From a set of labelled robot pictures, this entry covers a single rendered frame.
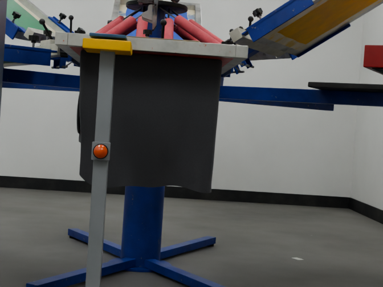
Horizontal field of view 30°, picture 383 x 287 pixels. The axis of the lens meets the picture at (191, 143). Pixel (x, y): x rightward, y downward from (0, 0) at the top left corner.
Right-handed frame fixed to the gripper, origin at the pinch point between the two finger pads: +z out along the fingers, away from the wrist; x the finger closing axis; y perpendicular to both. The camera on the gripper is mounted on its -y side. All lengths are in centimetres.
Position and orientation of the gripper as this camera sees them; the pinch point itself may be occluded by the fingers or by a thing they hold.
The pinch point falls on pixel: (155, 27)
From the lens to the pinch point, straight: 279.1
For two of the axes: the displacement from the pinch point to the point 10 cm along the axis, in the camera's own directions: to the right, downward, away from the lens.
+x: 0.6, 0.3, -10.0
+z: -0.7, 10.0, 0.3
